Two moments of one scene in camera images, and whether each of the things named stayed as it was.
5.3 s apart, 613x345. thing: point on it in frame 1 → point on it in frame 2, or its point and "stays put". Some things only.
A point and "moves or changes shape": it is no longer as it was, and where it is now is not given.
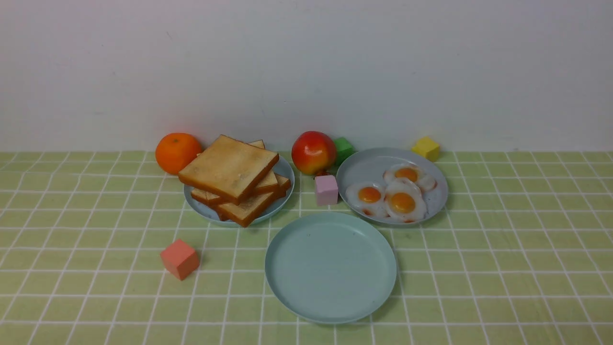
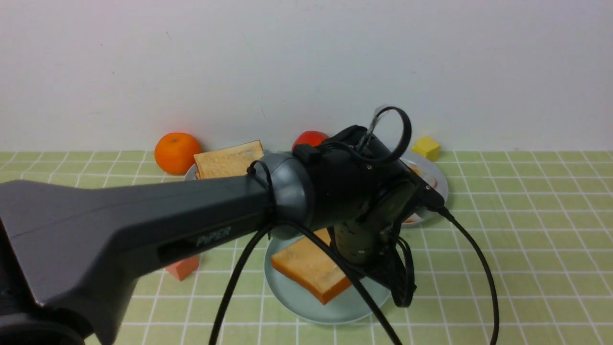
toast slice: [269, 181] moves or changes shape
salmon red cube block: [180, 259] stays put
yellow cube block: [427, 148] stays put
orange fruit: [174, 151] stays put
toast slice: [230, 168] → [314, 267]
